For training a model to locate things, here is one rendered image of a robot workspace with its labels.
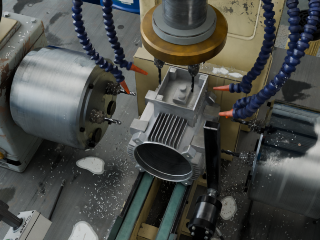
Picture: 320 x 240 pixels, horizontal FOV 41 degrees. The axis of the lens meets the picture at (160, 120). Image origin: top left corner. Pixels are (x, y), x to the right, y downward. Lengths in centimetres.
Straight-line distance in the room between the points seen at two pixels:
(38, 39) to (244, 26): 55
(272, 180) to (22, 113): 62
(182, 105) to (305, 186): 33
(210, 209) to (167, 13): 43
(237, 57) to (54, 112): 50
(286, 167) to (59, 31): 111
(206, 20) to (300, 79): 77
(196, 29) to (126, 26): 91
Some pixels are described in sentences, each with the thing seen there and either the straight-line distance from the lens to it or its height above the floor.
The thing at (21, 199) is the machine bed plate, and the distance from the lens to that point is 133.
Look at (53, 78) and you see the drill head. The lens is 108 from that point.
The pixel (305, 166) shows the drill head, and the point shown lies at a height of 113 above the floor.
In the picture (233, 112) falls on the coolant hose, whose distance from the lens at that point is 90.
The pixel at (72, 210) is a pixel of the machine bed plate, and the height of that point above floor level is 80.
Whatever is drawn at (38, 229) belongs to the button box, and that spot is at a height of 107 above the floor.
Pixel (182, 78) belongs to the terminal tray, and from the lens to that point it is 110.
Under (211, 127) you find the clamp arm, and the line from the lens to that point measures 84.
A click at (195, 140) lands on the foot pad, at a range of 103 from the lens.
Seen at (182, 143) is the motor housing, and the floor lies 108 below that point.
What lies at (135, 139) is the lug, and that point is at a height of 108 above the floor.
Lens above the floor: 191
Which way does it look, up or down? 52 degrees down
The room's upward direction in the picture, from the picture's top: 2 degrees counter-clockwise
